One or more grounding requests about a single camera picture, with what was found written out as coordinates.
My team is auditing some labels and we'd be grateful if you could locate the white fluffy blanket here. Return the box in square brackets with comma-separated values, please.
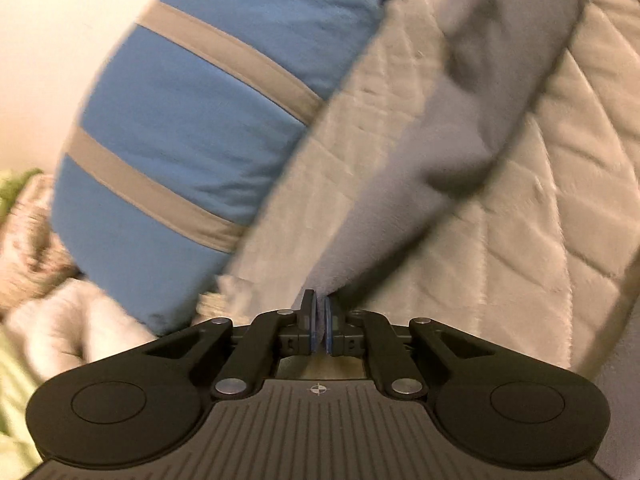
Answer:
[5, 275, 161, 383]

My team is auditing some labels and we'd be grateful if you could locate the grey cloth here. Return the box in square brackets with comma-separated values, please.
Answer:
[305, 0, 601, 311]

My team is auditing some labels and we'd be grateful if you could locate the beige knitted blanket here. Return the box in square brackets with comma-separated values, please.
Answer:
[0, 170, 81, 311]

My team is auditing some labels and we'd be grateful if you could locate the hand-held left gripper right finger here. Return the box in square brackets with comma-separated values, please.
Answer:
[322, 296, 496, 401]

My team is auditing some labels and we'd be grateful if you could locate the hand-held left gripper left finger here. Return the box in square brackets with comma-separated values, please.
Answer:
[145, 290, 317, 401]

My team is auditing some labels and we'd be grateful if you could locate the light green cloth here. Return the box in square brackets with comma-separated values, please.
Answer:
[0, 167, 46, 480]

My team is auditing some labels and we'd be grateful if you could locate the blue cushion with grey stripes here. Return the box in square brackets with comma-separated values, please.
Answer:
[52, 0, 386, 336]

